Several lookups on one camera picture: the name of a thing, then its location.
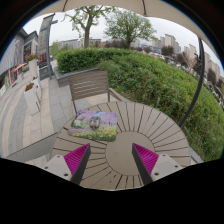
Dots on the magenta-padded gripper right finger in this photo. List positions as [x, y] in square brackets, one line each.
[165, 166]

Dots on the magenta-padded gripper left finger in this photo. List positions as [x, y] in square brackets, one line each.
[56, 166]

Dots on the flower landscape print mouse pad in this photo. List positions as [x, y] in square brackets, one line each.
[108, 128]

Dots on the white planter with orange flowers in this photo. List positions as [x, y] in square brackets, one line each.
[31, 98]

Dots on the green trimmed hedge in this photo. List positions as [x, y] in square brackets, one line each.
[156, 86]

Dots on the brown slatted outdoor chair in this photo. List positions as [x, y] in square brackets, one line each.
[88, 85]

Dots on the dark curved parasol pole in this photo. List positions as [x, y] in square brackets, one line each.
[199, 83]

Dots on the white planter with red flowers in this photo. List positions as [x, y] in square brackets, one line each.
[32, 66]

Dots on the grey shopfront building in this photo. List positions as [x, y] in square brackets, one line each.
[15, 56]

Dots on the distant apartment buildings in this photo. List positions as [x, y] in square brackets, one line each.
[170, 40]

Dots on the tall grey sign pillar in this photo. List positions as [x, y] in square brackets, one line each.
[43, 40]

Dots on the thin-crowned tree with bare trunk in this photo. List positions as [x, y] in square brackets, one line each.
[87, 33]

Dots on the round full-crowned green tree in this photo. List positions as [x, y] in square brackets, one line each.
[130, 25]

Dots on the beige parasol canopy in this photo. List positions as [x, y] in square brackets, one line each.
[106, 5]

